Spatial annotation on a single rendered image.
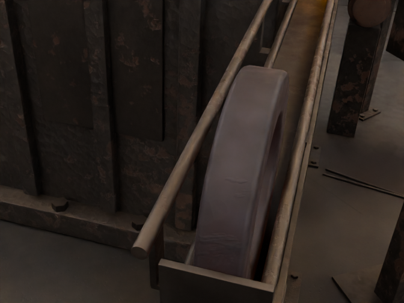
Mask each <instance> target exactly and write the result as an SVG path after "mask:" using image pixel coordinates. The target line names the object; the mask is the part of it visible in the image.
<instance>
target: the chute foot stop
mask: <svg viewBox="0 0 404 303"><path fill-rule="evenodd" d="M158 266H159V293H160V303H272V301H273V298H274V291H275V286H274V285H271V284H267V283H262V282H259V281H254V280H249V279H246V278H242V277H237V276H234V275H229V274H225V273H221V272H217V271H212V270H209V269H204V268H199V267H196V266H191V265H187V264H184V263H179V262H174V261H171V260H166V259H161V260H160V262H159V264H158Z"/></svg>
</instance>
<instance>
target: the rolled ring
mask: <svg viewBox="0 0 404 303"><path fill-rule="evenodd" d="M288 96H289V77H288V74H287V72H285V71H284V70H279V69H272V68H267V67H259V66H251V65H248V66H244V67H243V68H241V70H240V71H239V73H238V74H237V76H236V77H235V79H234V81H233V83H232V85H231V87H230V90H229V92H228V95H227V98H226V100H225V103H224V106H223V109H222V112H221V115H220V118H219V121H218V125H217V128H216V132H215V136H214V139H213V144H212V148H211V151H210V156H209V161H208V164H207V170H206V175H205V178H204V185H203V190H202V195H201V201H200V208H199V213H198V221H197V229H196V235H195V246H194V266H196V267H199V268H204V269H209V270H212V271H217V272H221V273H225V274H229V275H234V276H237V277H242V278H246V279H249V280H254V277H255V274H256V270H257V265H258V262H259V258H260V253H261V250H262V245H263V239H264V236H265V231H266V226H267V223H268V217H269V211H270V208H271V202H272V196H273V193H274V187H275V181H276V177H277V171H278V164H279V160H280V153H281V146H282V141H283V134H284V127H285V122H286V113H287V103H288Z"/></svg>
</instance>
